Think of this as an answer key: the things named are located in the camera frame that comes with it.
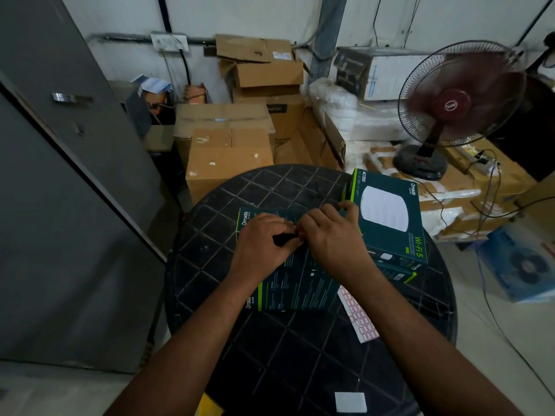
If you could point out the person's right thumb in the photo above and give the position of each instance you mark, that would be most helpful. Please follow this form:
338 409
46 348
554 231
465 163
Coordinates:
307 231

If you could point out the brown cardboard box black print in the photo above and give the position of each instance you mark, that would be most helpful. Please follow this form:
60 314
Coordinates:
277 112

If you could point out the grey box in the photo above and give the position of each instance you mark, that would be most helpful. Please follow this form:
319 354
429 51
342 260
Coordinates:
134 110

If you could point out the white power strip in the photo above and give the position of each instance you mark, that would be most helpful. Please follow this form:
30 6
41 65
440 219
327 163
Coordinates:
479 158

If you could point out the white and black carton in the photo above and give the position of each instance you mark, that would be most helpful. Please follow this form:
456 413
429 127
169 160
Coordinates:
377 73

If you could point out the person's right forearm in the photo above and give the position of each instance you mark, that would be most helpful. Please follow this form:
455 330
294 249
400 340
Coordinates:
425 355

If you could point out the pink and white sticker sheet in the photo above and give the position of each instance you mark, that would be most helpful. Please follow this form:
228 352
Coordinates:
357 316

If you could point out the maroon table fan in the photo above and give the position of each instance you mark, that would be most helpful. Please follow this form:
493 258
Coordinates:
455 103

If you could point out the small black tool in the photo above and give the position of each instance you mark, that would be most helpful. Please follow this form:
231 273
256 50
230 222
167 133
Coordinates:
284 239

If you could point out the person's left hand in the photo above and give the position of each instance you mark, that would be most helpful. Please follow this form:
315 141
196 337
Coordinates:
258 249

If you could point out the taped brown cardboard box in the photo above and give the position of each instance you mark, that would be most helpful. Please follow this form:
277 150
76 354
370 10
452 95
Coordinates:
225 164

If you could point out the person's right hand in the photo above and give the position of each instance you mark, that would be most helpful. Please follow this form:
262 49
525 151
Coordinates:
338 246

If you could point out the open brown cardboard box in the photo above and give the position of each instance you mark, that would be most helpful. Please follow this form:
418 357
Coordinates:
264 69

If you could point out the blue and white booklet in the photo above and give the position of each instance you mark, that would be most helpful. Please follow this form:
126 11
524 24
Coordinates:
151 84

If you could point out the flattened cardboard with white tape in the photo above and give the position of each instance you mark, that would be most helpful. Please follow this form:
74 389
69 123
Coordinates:
485 190

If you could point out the orange device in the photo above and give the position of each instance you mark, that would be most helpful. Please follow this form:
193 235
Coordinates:
195 94

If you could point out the white square label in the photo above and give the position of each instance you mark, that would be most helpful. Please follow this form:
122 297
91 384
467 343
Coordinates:
350 402

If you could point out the teal box with white disc picture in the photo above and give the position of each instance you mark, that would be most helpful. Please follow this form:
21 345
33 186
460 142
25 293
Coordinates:
390 207

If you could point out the yellow object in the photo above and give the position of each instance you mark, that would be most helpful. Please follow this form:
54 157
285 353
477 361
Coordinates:
209 407

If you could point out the dark teal product box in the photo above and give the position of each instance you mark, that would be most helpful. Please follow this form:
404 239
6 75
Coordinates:
299 288

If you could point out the grey metal pillar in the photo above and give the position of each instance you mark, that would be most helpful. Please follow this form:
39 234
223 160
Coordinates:
329 30

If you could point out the tilted open cardboard box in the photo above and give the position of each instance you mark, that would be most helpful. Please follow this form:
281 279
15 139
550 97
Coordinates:
316 142

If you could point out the white wall socket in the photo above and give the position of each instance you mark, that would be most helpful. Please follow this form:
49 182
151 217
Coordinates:
169 41

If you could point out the blue fan carton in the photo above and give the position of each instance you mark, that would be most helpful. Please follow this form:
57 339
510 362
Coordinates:
518 264

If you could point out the person's left forearm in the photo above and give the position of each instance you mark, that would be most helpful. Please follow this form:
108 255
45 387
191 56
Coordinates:
195 346

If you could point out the grey metal cabinet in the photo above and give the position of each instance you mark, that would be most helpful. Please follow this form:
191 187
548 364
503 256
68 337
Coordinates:
56 220

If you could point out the person's left thumb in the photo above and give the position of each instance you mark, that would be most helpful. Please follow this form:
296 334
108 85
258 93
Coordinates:
289 248

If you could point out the wide brown cardboard box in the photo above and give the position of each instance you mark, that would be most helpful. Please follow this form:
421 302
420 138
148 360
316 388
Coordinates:
216 114

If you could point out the white foam packing pile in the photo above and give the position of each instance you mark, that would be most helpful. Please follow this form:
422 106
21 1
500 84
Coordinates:
342 112

